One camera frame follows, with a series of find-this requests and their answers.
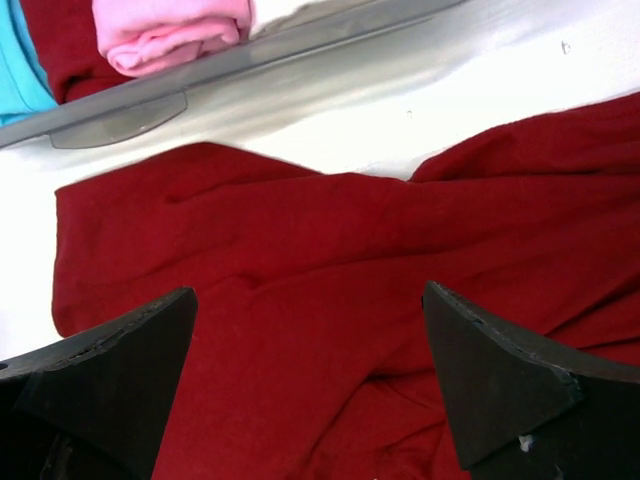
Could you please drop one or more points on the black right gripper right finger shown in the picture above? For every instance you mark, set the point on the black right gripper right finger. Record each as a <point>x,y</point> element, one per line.
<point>522,406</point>

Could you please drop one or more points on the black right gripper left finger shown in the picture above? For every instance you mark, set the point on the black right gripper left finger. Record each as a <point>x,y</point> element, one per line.
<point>95,405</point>

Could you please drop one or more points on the rolled cyan t shirt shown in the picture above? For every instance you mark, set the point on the rolled cyan t shirt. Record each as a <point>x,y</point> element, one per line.
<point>24,85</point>

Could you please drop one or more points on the rolled pink t shirt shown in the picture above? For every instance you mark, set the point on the rolled pink t shirt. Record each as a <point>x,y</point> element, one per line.
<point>138,38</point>

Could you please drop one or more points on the rolled dark red t shirt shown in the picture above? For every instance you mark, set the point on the rolled dark red t shirt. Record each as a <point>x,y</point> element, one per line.
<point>64,36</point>

